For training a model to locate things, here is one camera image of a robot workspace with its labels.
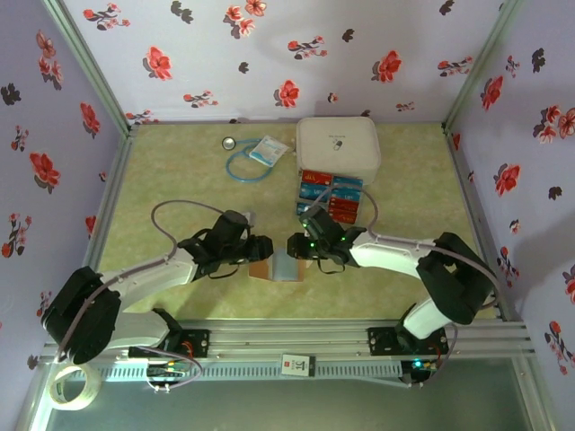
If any group of red/blue packets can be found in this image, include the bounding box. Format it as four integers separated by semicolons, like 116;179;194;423
295;167;365;225

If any white blue sealed packet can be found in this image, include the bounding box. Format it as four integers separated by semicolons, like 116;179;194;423
248;134;291;168

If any white plastic storage box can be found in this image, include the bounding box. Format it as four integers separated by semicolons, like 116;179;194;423
295;116;382;186

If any blue stethoscope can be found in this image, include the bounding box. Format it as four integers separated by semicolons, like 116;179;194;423
221;136;276;185

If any white red label tag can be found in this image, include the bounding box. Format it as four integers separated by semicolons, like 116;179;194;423
281;353;315;377

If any clear tape roll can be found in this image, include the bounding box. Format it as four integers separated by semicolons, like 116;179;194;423
48;364;101;412

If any grey right arm cable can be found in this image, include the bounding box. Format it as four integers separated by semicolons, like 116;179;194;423
309;182;500;387

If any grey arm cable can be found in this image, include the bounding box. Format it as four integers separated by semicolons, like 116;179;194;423
309;182;500;387
56;200;228;363

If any grey left arm cable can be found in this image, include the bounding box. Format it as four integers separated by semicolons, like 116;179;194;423
56;200;228;363

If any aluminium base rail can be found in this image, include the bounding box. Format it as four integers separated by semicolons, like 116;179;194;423
42;318;536;365

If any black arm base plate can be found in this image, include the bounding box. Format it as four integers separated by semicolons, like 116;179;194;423
367;326;450;360
128;329;211;360

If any white slotted cable duct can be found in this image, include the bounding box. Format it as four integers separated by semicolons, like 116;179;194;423
101;358;403;383

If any controller board with wires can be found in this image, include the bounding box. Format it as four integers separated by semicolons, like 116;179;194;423
144;347;206;395
401;356;444;390

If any aluminium side rail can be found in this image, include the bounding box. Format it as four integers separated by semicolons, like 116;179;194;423
83;127;139;270
442;125;518;322

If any aluminium frame post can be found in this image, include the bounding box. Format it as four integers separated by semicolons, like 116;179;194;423
41;0;138;136
442;0;526;131

